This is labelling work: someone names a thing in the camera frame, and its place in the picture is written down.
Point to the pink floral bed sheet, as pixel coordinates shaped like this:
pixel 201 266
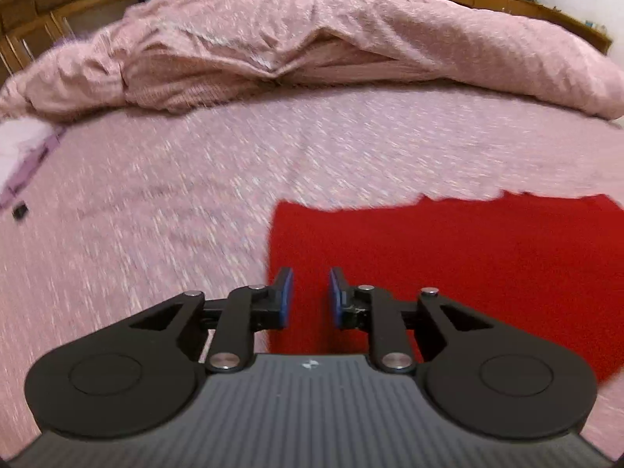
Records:
pixel 170 204

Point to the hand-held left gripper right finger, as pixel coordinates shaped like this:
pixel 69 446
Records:
pixel 336 297

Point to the wooden headboard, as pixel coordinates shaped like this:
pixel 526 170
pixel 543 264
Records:
pixel 44 0

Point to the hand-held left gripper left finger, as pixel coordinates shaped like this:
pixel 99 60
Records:
pixel 286 297

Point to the pink floral duvet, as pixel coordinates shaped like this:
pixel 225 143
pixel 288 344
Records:
pixel 317 14

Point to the small black object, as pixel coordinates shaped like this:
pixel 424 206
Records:
pixel 20 210

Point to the red knitted sweater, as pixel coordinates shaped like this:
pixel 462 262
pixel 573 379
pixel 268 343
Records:
pixel 438 253

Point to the light purple cloth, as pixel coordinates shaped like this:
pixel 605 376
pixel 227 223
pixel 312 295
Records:
pixel 24 156

